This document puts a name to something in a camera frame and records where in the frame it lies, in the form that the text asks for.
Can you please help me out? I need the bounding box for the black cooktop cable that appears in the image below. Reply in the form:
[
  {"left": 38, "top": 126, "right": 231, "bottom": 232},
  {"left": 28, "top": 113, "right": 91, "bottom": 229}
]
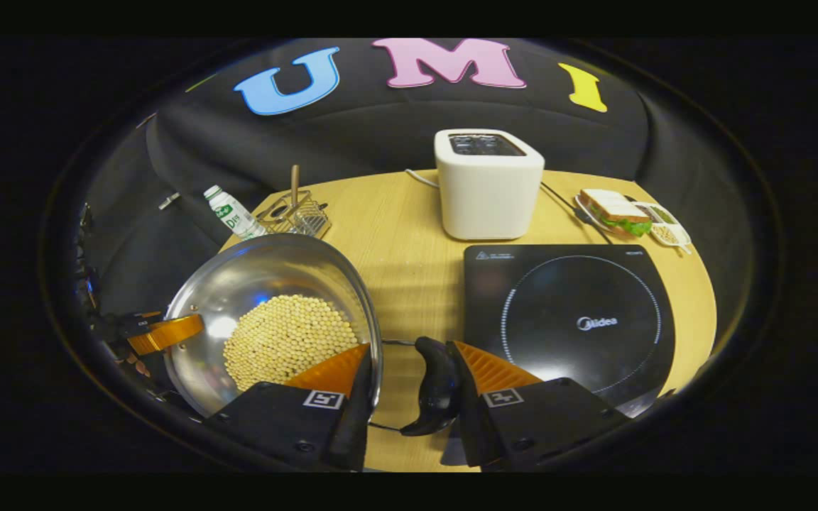
[{"left": 540, "top": 182, "right": 613, "bottom": 246}]

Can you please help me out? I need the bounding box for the white drink bottle green label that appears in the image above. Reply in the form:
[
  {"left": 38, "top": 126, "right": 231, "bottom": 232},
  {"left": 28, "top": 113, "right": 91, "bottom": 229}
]
[{"left": 203, "top": 185, "right": 266, "bottom": 241}]

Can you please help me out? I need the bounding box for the black induction cooktop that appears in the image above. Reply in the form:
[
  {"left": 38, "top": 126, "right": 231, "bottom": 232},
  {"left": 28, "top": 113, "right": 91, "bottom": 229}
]
[{"left": 462, "top": 244, "right": 676, "bottom": 418}]

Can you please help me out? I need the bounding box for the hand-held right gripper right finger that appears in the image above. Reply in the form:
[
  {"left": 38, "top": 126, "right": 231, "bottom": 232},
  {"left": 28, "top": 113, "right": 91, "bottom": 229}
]
[{"left": 452, "top": 341, "right": 630, "bottom": 473}]

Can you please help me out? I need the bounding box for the steel pot with black handle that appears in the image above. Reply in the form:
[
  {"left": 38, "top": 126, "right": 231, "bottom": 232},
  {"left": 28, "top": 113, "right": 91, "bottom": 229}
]
[{"left": 163, "top": 233, "right": 463, "bottom": 437}]

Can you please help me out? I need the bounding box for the white toaster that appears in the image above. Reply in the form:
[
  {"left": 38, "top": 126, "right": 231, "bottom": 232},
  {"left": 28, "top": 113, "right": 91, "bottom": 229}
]
[{"left": 434, "top": 128, "right": 545, "bottom": 241}]

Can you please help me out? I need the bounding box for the pile of yellow soybeans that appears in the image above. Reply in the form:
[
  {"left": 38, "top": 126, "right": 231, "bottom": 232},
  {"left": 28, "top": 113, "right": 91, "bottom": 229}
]
[{"left": 223, "top": 294, "right": 360, "bottom": 392}]

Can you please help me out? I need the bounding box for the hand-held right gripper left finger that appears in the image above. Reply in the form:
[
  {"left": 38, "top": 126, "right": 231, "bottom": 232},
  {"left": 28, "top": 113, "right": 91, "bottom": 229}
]
[{"left": 203, "top": 343, "right": 374, "bottom": 473}]

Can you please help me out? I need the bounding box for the sandwich with lettuce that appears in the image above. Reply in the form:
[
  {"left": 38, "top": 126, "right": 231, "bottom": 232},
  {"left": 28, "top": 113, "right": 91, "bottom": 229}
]
[{"left": 579, "top": 189, "right": 653, "bottom": 237}]

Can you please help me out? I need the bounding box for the metal wire utensil holder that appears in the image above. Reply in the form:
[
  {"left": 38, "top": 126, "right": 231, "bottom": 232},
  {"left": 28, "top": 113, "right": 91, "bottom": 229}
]
[{"left": 256, "top": 190, "right": 332, "bottom": 238}]

